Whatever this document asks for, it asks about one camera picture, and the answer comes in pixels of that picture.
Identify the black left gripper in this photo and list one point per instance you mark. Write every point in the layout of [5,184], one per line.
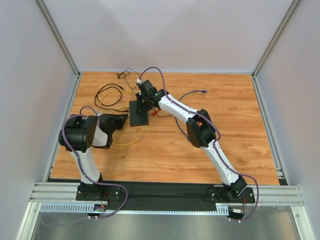
[114,121]

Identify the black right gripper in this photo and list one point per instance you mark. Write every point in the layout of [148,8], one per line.
[140,104]

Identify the black TP-Link network switch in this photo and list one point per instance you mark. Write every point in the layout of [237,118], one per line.
[137,118]

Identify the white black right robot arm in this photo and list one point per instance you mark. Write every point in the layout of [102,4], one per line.
[200,131]

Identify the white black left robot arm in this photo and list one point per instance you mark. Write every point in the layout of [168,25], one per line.
[80,134]

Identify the black cloth strip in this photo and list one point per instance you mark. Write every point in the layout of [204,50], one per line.
[151,194]

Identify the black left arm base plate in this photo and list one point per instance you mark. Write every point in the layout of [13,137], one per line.
[95,192]

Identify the grey slotted cable duct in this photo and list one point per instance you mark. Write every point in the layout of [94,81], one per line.
[91,208]

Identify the aluminium left frame post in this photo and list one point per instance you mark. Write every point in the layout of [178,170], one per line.
[57,35]

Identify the aluminium frame post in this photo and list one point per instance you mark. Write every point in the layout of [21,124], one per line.
[276,36]
[57,35]

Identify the aluminium front frame rail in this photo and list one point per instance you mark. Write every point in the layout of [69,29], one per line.
[268,195]

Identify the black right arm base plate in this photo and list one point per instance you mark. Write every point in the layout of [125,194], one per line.
[231,195]

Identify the aluminium right frame post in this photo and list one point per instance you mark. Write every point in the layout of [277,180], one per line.
[276,36]

